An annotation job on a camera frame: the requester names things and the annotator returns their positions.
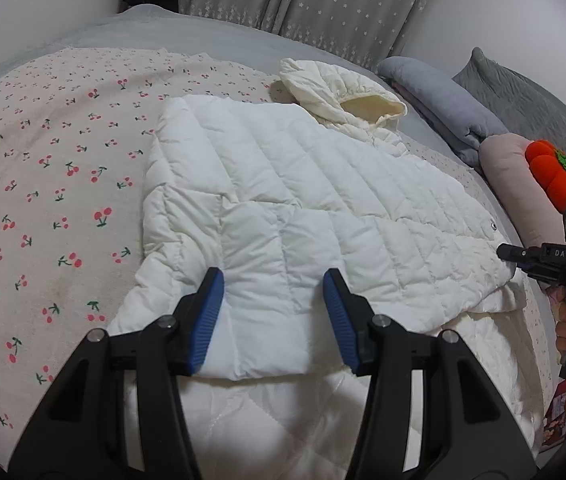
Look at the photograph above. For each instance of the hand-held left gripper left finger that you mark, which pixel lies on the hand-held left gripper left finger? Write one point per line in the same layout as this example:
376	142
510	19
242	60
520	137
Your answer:
208	320

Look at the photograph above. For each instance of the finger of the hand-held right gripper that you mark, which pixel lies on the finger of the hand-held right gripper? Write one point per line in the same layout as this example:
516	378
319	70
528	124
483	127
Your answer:
515	253

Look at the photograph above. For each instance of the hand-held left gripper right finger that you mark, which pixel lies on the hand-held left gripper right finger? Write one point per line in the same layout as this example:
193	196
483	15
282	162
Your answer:
340	320

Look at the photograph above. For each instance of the white quilted hooded jacket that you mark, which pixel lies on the white quilted hooded jacket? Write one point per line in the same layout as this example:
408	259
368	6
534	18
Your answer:
288	185

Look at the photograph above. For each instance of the pink pillow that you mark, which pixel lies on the pink pillow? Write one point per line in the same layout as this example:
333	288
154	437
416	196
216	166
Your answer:
518	185

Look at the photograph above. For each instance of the orange pumpkin plush cushion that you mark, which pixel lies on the orange pumpkin plush cushion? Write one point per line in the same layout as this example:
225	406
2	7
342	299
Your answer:
553	170

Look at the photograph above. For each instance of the grey quilted pillow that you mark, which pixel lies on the grey quilted pillow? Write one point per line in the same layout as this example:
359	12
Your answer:
523	95

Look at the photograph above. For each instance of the red printed box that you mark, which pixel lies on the red printed box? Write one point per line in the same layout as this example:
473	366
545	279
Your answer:
558	415

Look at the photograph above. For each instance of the grey folded blanket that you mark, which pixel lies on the grey folded blanket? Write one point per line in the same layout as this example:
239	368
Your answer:
438	100

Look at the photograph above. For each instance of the cherry print bed cover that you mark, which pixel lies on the cherry print bed cover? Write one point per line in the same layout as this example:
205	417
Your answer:
53	160

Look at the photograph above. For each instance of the bed with grey sheet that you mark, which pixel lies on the bed with grey sheet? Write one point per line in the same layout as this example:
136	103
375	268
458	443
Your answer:
188	30

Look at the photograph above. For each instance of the grey star print curtain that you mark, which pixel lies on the grey star print curtain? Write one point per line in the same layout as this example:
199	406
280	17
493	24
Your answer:
313	5

